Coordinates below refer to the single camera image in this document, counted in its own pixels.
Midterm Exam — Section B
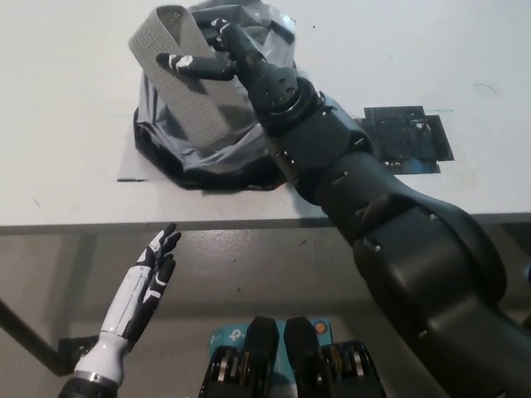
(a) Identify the robot left black body block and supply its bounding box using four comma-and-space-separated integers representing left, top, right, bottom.
200, 317, 280, 398

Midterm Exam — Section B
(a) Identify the grey perforated rectangular basket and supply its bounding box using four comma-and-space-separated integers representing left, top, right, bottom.
127, 5, 228, 147

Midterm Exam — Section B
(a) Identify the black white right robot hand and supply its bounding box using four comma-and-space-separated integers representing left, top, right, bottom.
155, 17, 302, 119

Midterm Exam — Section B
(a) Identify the teal box on robot body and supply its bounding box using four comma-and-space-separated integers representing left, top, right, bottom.
207, 318, 333, 378

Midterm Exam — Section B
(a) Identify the black tape patch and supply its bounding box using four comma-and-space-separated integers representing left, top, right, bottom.
354, 105, 455, 176

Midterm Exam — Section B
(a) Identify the grey black plastic bag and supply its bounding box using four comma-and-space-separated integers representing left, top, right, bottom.
132, 0, 300, 194

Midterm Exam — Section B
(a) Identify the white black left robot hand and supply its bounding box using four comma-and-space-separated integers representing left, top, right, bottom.
73, 222, 183, 382

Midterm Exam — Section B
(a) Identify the black table leg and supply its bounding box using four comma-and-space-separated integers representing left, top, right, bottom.
0, 296, 63, 376

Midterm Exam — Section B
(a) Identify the black table foot plate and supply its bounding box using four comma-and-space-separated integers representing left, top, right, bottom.
57, 337, 96, 362

